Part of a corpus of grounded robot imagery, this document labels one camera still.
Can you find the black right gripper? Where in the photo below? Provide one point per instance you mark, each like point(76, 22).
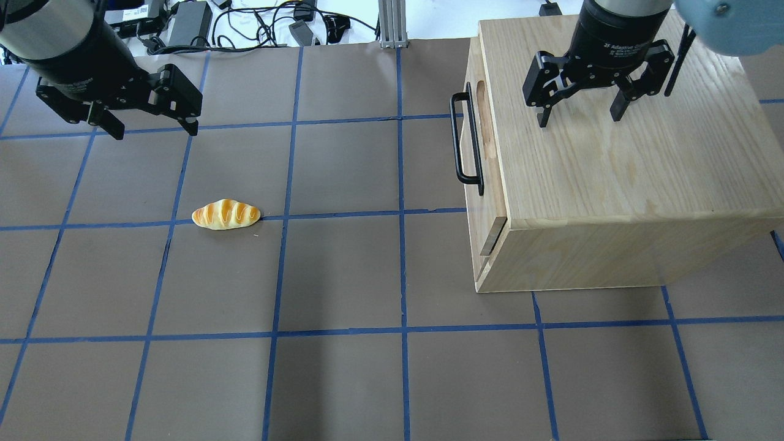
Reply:
point(606, 38)

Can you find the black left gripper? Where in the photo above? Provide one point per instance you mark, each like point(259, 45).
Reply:
point(86, 61)

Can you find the wooden drawer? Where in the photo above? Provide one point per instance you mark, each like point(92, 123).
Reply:
point(478, 141)
point(484, 234)

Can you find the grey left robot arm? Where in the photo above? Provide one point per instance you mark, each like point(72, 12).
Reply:
point(86, 70)

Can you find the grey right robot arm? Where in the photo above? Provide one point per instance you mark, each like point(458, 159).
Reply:
point(730, 28)

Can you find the light wooden drawer cabinet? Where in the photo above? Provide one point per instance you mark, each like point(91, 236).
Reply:
point(593, 203)

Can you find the black electronics box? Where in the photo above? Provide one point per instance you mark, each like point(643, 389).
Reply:
point(137, 18)

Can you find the black power adapter brick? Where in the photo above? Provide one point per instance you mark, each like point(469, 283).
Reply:
point(191, 22)

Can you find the toy bread roll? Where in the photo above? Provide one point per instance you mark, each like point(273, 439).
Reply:
point(226, 214)

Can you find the aluminium frame post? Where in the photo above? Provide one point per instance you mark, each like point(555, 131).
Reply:
point(392, 28)

